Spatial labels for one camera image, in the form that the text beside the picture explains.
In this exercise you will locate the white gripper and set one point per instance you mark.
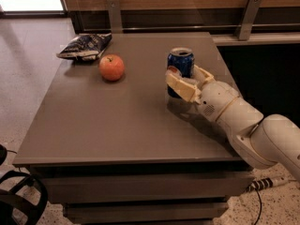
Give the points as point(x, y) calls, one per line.
point(217, 99)

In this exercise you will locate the blue pepsi can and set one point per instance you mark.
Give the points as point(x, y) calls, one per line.
point(181, 58)

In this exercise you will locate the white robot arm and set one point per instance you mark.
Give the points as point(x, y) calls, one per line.
point(260, 141)

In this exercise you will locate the red apple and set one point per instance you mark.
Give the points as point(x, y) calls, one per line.
point(111, 67)

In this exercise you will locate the grey drawer cabinet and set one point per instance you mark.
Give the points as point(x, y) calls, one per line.
point(126, 153)

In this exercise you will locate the dark blue chip bag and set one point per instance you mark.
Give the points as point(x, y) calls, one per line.
point(86, 47)

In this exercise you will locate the right metal bracket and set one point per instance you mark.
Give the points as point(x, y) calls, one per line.
point(244, 29)

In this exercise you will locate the metal bracket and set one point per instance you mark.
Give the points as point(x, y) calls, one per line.
point(115, 16)
point(244, 29)

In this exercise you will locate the metal wall rail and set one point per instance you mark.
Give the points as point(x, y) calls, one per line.
point(219, 29)

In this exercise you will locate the left metal bracket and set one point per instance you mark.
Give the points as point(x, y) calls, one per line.
point(115, 16)

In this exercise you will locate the striped cable connector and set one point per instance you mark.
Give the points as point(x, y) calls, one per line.
point(267, 183)

